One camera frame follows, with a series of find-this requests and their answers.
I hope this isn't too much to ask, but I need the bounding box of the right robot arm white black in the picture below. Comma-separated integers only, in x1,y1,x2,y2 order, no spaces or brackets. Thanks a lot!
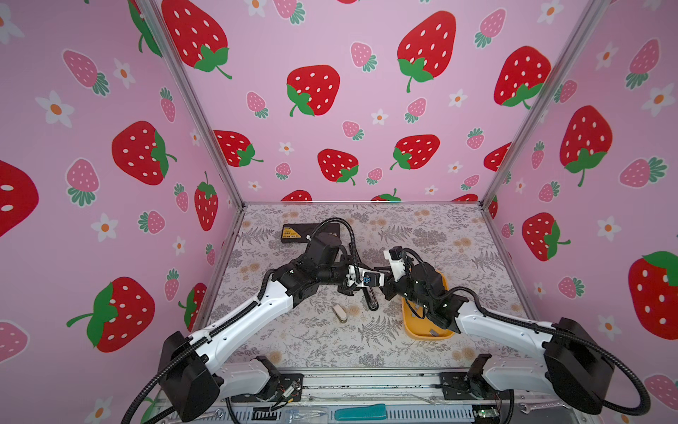
381,249,652,416

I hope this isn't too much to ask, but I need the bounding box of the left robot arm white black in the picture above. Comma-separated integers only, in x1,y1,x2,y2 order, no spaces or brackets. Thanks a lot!
122,217,358,423

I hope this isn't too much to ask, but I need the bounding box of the beige eraser left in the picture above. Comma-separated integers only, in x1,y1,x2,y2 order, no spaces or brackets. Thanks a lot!
332,305,348,323

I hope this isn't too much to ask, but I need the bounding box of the yellow plastic tray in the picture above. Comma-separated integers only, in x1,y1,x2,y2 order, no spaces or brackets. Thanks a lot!
402,298,455,341

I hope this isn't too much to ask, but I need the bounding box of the black tool case yellow label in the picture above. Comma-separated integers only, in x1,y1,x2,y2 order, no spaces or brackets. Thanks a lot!
280,223,340,244

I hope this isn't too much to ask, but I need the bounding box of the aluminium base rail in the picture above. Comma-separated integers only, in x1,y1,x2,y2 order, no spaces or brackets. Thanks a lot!
195,369,544,423

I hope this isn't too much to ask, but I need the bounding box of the teal handled tool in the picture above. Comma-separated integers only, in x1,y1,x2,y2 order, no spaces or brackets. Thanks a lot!
334,404,388,422

